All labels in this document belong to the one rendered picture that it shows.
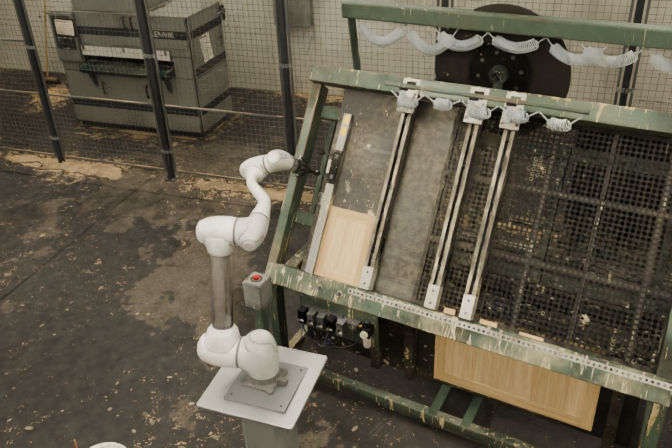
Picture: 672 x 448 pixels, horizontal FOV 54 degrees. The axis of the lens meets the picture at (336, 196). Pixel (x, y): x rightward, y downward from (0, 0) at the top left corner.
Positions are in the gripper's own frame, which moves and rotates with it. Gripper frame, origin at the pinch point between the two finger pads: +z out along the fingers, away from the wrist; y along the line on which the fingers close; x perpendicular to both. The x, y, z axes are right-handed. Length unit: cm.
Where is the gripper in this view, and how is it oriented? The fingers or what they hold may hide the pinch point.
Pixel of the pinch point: (308, 170)
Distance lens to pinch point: 378.2
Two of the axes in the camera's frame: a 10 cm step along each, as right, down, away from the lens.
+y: -2.4, 9.7, -0.4
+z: 4.1, 1.4, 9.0
